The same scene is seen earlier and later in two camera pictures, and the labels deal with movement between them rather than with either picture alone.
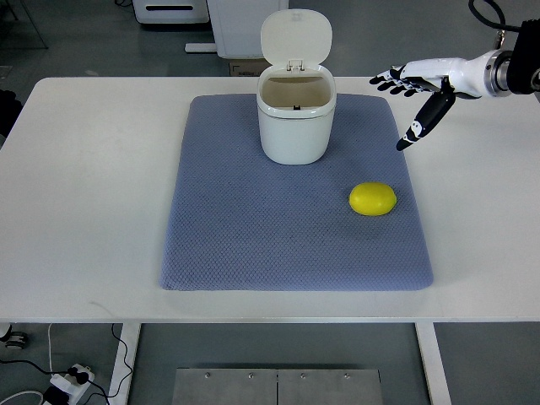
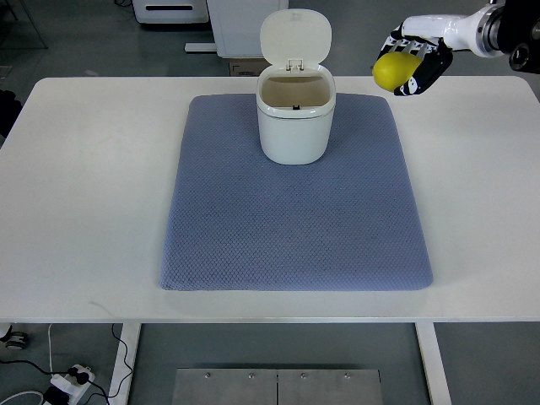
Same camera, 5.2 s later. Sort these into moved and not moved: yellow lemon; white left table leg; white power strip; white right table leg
Moved: yellow lemon
Not moved: white right table leg; white left table leg; white power strip
